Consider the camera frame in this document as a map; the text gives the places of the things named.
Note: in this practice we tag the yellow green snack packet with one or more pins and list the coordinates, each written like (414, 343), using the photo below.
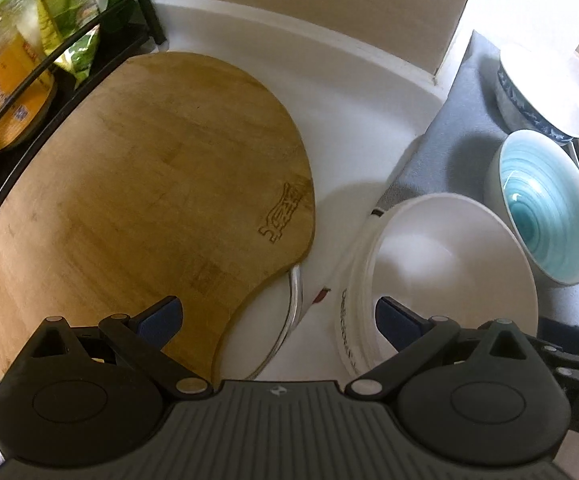
(69, 10)

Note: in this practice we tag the stack of white bowls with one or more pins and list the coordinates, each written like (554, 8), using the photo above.
(434, 260)

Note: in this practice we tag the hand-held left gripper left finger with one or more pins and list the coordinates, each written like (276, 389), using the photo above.
(162, 322)

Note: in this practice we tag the grey mat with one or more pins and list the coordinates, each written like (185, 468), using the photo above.
(464, 110)

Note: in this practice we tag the orange jar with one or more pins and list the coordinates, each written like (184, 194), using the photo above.
(14, 105)

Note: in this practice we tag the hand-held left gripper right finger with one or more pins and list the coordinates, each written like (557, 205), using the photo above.
(394, 322)

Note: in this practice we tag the light blue ceramic bowl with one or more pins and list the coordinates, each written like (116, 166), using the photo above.
(539, 210)

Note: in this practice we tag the wooden cutting board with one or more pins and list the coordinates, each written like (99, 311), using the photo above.
(134, 185)

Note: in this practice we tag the white blue patterned bowl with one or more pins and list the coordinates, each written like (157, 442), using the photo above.
(519, 105)

